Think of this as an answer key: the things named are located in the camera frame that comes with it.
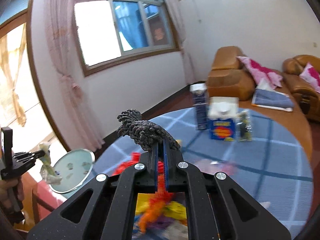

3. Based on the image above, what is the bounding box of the white yellow plastic bag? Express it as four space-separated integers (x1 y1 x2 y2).
38 141 62 185

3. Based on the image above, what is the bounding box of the red yarn bundle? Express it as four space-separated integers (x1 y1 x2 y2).
112 152 164 176

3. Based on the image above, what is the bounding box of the black knitted cloth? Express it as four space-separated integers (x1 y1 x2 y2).
117 109 181 152

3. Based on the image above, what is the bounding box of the person's left hand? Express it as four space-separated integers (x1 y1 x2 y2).
0 177 24 215

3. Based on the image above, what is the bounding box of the wooden chair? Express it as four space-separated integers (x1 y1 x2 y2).
31 180 66 224

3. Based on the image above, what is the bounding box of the light blue enamel basin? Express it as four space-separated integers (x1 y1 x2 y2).
49 149 95 194

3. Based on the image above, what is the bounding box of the pink shiny plastic wrapper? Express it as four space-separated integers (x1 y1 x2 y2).
195 159 237 176

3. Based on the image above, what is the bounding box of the colourful crumpled wrapper pile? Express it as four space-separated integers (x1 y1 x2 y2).
131 174 188 240

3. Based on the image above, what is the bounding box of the blue plaid tablecloth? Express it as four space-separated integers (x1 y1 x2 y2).
93 107 315 240

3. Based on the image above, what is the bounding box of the blue milk carton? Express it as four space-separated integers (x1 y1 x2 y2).
208 96 239 141

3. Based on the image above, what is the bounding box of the yellow checked door curtain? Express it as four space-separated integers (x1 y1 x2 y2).
1 23 27 127

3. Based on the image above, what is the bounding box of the tall white blue carton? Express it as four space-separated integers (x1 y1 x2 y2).
190 83 208 130

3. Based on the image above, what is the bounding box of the folded blue cloth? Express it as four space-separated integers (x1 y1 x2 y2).
252 79 294 112

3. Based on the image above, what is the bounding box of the brown leather armchair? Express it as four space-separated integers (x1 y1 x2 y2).
206 46 256 101

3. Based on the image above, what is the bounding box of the pink floral cushion on armchair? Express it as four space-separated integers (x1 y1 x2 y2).
236 56 283 89

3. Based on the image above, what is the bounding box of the brown leather sofa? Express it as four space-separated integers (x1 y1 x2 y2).
283 55 319 121

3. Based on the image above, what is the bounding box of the pink left curtain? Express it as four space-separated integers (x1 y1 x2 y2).
44 0 104 152

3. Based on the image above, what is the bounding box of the pink curtain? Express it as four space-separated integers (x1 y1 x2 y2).
44 0 104 152
164 0 196 85

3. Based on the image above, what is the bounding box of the pink floral cushion on sofa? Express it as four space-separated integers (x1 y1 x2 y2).
299 62 320 93

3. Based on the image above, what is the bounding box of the pink right curtain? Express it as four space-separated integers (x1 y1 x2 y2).
164 0 196 85

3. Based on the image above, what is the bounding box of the window with brown frame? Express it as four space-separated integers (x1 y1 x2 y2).
74 0 179 76

